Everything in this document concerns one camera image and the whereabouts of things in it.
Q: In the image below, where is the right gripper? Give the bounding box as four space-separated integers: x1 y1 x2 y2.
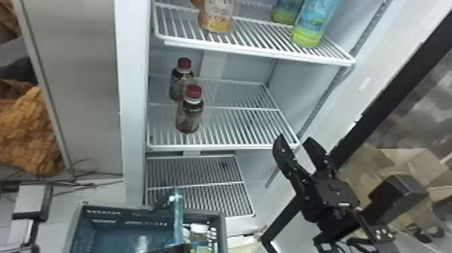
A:
272 133 376 238

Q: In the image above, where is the fridge door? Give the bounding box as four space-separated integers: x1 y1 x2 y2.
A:
259 10 452 253

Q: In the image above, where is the dark bottle red cap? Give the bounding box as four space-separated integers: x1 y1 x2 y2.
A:
169 57 195 103
175 84 205 135

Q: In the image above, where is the green bottle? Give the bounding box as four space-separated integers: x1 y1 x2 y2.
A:
270 0 305 26
290 0 342 49

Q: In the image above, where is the yellow bottle white cap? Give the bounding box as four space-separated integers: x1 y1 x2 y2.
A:
189 223 211 253

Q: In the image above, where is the orange bottle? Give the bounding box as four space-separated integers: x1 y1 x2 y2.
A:
190 0 236 34

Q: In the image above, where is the blue basket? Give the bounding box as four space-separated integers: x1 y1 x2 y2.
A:
63 186 229 253

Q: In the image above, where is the white fridge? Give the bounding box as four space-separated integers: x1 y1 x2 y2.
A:
12 0 452 253

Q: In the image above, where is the brown cloth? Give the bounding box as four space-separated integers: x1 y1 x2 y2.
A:
0 79 63 177

